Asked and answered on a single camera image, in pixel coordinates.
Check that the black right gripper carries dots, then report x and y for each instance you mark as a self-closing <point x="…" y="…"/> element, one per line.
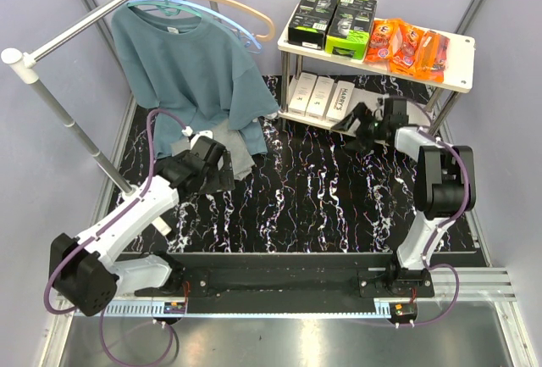
<point x="364" y="115"/>

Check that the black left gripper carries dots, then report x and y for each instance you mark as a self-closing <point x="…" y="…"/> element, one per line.
<point x="223" y="180"/>

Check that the white Harry's box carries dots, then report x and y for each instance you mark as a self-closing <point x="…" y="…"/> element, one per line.
<point x="339" y="102"/>
<point x="319" y="100"/>

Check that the long white cosmetic box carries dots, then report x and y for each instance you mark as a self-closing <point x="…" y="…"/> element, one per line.
<point x="302" y="93"/>

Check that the orange snack packet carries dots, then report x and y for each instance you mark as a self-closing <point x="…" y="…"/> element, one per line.
<point x="404" y="58"/>
<point x="431" y="58"/>
<point x="384" y="41"/>

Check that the black green razor box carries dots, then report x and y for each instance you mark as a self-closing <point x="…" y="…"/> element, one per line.
<point x="350" y="29"/>

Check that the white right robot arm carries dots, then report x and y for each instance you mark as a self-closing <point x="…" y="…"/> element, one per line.
<point x="444" y="187"/>

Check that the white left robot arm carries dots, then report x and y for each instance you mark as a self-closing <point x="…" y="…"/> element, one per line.
<point x="86" y="269"/>

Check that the black razor box on shelf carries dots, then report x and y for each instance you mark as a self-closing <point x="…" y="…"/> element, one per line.
<point x="310" y="22"/>

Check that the white two-tier shelf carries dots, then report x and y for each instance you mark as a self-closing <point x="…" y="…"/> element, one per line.
<point x="458" y="80"/>

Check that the grey folded cloth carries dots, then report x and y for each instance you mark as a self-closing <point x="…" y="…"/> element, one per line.
<point x="241" y="159"/>

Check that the black marble pattern mat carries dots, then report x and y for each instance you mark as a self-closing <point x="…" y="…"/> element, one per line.
<point x="307" y="194"/>

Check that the teal t-shirt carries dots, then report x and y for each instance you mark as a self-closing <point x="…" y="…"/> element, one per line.
<point x="196" y="71"/>

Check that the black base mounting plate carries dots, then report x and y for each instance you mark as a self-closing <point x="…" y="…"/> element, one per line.
<point x="292" y="284"/>

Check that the blue plastic hanger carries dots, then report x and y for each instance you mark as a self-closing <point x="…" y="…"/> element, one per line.
<point x="211" y="15"/>

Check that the metal clothes rack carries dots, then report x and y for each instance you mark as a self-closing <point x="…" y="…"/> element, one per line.
<point x="49" y="182"/>

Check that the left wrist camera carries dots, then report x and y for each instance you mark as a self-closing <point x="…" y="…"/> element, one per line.
<point x="192" y="135"/>

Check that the white slotted cable duct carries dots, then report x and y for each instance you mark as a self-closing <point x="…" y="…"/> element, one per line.
<point x="146" y="308"/>

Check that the aluminium rail frame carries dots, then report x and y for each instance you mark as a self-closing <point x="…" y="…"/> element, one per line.
<point x="475" y="284"/>

